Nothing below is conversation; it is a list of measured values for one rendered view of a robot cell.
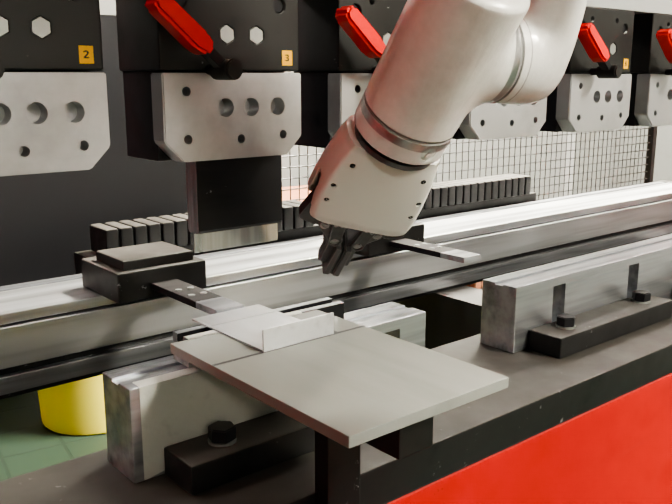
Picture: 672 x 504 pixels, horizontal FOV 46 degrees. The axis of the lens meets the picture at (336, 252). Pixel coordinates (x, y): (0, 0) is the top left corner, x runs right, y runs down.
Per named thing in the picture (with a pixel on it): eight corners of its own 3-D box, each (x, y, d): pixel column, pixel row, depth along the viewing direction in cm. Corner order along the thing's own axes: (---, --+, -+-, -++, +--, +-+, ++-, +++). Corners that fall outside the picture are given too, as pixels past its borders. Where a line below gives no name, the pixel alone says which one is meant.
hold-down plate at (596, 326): (560, 359, 108) (561, 338, 108) (527, 349, 112) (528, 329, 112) (672, 317, 127) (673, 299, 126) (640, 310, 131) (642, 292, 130)
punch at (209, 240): (199, 255, 78) (195, 157, 76) (189, 251, 79) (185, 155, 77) (282, 241, 84) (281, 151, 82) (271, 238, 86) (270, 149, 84)
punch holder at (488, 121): (469, 140, 95) (474, -5, 91) (417, 136, 101) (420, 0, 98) (545, 134, 104) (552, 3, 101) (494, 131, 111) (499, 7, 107)
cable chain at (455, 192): (383, 216, 146) (383, 194, 145) (361, 212, 150) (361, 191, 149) (531, 194, 173) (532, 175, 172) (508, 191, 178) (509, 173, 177)
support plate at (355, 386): (348, 449, 57) (348, 436, 57) (170, 353, 77) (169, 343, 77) (508, 387, 68) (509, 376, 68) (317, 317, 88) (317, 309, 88)
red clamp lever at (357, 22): (356, 0, 76) (411, 69, 82) (329, 3, 79) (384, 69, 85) (347, 15, 75) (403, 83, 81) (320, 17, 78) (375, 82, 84)
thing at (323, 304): (188, 367, 79) (187, 338, 78) (174, 359, 81) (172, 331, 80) (343, 327, 91) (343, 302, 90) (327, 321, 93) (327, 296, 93)
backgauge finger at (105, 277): (182, 336, 83) (180, 290, 82) (82, 287, 103) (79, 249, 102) (276, 314, 91) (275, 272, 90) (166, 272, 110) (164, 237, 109)
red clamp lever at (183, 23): (166, -15, 63) (247, 68, 69) (142, -10, 66) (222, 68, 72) (153, 3, 63) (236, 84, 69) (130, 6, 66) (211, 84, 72)
